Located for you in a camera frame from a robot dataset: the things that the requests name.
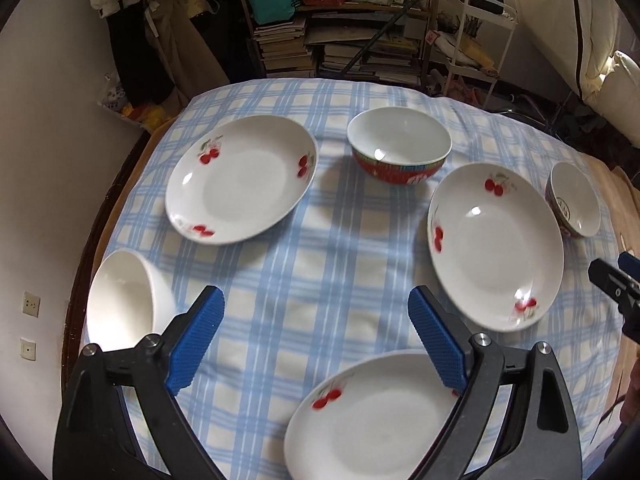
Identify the blue checked blanket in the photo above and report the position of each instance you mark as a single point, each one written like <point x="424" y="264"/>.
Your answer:
<point x="325" y="270"/>

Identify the yellow cardboard box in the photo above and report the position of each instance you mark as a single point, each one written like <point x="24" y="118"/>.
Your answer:
<point x="477" y="52"/>

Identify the dark diagonal pole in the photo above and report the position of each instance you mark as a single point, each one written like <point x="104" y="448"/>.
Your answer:
<point x="400" y="15"/>

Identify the beige coat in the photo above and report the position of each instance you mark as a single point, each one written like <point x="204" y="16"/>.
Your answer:
<point x="185" y="50"/>

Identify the wooden bookshelf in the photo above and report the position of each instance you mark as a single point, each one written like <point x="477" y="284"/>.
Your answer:
<point x="430" y="20"/>

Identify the colourful plastic bag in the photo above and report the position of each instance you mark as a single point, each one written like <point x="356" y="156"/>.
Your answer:
<point x="130" y="105"/>

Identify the white cherry print plate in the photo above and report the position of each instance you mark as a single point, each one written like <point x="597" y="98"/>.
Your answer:
<point x="495" y="245"/>
<point x="375" y="425"/>
<point x="240" y="185"/>

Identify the plain white bowl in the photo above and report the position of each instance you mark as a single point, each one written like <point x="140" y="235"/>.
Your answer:
<point x="125" y="295"/>

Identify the stack of brown books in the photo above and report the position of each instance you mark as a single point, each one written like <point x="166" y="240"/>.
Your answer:
<point x="280" y="47"/>

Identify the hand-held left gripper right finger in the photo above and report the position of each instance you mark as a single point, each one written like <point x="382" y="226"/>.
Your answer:
<point x="439" y="340"/>

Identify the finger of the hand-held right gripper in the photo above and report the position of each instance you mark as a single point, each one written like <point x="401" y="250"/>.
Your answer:
<point x="630" y="261"/>
<point x="607" y="277"/>

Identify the stack of flat books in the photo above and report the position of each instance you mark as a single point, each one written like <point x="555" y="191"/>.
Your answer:
<point x="360" y="52"/>

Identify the black hanging garment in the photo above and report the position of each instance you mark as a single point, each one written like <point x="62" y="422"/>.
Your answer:
<point x="135" y="55"/>

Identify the white fabric wardrobe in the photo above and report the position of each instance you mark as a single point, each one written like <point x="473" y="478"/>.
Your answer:
<point x="555" y="20"/>

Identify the white pillow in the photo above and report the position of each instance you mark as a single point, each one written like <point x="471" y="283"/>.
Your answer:
<point x="622" y="80"/>

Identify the small bowl with red seal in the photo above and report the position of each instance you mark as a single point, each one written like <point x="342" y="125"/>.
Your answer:
<point x="575" y="200"/>

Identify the white wall socket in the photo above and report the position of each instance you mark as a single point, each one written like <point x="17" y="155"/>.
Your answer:
<point x="27" y="349"/>
<point x="31" y="304"/>

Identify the white metal cart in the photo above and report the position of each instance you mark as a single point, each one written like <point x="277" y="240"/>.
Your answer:
<point x="507" y="25"/>

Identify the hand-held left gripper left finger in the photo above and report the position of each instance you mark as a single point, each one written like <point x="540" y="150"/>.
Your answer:
<point x="196" y="340"/>

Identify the red patterned bowl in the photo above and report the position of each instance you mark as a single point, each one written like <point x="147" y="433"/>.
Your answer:
<point x="395" y="135"/>

